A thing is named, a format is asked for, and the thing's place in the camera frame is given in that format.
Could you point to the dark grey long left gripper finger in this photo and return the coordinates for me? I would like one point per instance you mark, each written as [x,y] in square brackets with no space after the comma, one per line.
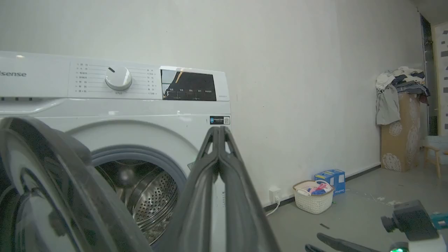
[313,249]

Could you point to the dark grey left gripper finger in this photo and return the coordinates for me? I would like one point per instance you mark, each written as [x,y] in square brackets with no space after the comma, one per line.
[196,206]
[241,210]

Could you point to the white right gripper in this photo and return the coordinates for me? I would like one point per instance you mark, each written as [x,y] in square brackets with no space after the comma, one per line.
[428,245]

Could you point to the round dark washing machine door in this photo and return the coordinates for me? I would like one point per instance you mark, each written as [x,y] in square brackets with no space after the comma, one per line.
[52,196]

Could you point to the white front-load washing machine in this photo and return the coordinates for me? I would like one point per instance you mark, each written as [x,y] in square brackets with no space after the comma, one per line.
[147,115]

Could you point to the small black floor scrap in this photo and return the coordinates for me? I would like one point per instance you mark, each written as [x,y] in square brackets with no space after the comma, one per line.
[324,226]

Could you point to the cream plastic laundry basket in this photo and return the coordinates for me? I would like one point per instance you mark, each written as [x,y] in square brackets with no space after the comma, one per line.
[313,203]

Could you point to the perforated steel drum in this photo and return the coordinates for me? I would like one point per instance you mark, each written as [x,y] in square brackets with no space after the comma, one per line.
[150,199]

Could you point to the colourful clothes in basket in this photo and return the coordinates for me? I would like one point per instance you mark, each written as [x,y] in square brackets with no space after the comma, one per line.
[318,189]

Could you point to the white paper floor scraps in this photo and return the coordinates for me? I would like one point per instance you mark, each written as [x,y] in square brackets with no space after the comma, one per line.
[393,202]

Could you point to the blue cardboard box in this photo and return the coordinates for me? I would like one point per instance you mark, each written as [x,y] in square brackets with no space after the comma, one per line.
[332,177]

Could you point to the small black label sticker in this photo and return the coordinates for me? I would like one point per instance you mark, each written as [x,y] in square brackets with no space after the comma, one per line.
[219,120]

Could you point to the tall brown cardboard box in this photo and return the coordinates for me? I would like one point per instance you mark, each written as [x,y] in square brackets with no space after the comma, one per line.
[400,140]

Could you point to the black display panel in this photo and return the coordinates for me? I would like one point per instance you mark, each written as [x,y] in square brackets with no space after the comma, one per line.
[188,85]

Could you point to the wooden stool with pale cushion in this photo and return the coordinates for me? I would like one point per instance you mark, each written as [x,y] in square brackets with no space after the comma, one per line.
[435,150]

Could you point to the white round control dial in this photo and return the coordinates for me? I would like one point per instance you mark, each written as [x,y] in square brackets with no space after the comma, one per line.
[118,78]

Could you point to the pile of mixed clothes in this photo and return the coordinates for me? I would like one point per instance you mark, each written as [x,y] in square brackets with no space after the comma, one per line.
[399,85]

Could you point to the white board with grey patches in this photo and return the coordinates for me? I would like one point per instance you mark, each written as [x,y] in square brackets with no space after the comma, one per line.
[441,77]

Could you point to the white wall socket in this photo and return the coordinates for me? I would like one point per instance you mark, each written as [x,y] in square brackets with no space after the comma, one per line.
[274,194]

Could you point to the black wrist camera block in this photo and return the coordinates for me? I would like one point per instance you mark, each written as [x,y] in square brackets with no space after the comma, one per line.
[409,220]

